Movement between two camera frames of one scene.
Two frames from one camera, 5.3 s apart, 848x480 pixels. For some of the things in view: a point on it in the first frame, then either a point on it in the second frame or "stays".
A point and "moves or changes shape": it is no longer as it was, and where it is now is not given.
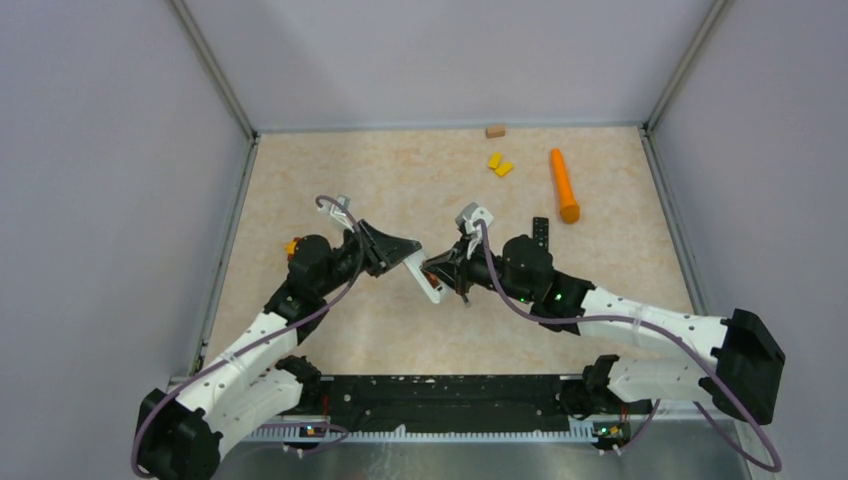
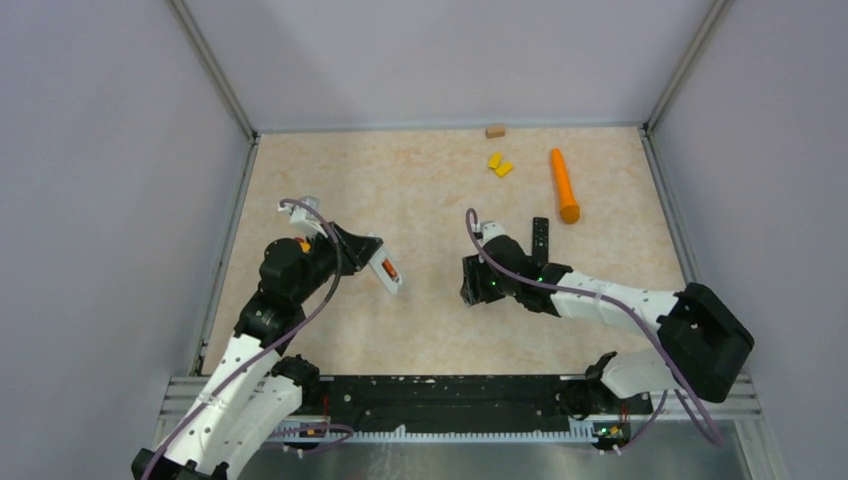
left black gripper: [388, 251] -> [356, 250]
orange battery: [433, 280] moves or changes shape
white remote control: [414, 262] -> [379, 272]
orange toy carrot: [568, 205] stays
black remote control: [541, 232] stays
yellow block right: [504, 169] stays
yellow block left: [494, 160] stays
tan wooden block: [494, 132] stays
